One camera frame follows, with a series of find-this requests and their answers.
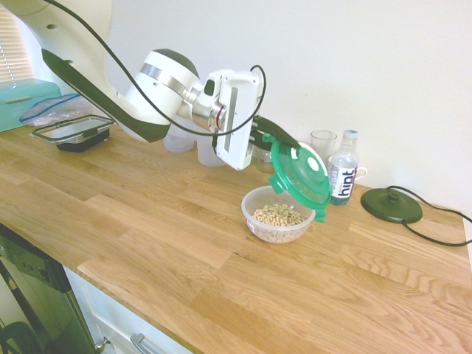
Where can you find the window blinds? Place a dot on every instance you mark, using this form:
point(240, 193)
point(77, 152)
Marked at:
point(13, 48)

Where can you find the cereal rings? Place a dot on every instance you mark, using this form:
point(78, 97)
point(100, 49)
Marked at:
point(276, 215)

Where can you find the silver cabinet knob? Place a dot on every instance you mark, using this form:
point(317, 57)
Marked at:
point(101, 344)

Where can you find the clear drinking glass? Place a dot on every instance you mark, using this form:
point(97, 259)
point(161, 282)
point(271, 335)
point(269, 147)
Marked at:
point(323, 145)

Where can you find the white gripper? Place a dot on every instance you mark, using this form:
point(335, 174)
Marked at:
point(239, 110)

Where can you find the teal bread box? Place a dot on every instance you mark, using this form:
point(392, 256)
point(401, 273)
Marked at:
point(22, 96)

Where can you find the green round container lid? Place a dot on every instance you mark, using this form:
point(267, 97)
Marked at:
point(302, 180)

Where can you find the clear zip bag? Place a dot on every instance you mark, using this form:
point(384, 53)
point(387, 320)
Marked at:
point(55, 108)

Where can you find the hint water bottle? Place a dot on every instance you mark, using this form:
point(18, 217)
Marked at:
point(343, 173)

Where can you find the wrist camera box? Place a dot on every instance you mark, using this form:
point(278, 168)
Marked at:
point(210, 86)

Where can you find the white mug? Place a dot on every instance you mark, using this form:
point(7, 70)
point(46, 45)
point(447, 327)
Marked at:
point(362, 173)

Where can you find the black dishwasher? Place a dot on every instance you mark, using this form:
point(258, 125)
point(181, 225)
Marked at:
point(37, 287)

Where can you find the clear round food container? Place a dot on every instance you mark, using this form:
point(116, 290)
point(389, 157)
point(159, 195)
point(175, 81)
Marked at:
point(276, 234)

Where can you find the white plastic cups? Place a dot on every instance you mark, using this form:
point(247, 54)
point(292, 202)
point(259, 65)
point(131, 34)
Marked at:
point(208, 155)

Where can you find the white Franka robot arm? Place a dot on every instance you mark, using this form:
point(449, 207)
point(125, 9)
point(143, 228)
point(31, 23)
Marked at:
point(158, 88)

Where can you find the dark round kettle base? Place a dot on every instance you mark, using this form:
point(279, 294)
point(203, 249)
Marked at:
point(391, 204)

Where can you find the rectangular container with clip lid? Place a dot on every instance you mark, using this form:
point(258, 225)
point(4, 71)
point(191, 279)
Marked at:
point(72, 129)

